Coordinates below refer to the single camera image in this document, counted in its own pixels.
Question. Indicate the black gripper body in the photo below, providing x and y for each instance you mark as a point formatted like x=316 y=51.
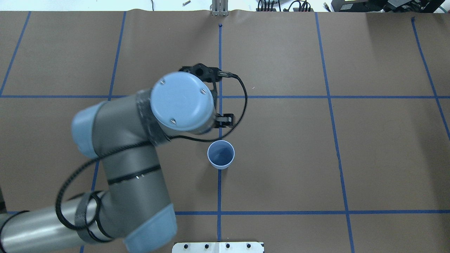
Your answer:
x=225 y=120

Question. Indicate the blue cup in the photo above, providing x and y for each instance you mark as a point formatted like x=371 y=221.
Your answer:
x=220 y=154

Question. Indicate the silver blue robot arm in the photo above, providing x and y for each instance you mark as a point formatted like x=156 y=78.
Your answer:
x=121 y=192

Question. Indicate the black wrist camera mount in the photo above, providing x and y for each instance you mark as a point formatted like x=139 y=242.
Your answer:
x=204 y=73

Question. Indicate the aluminium frame post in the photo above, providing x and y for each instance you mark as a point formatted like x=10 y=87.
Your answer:
x=219 y=8

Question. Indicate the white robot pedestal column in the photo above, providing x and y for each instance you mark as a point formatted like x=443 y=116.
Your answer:
x=219 y=247

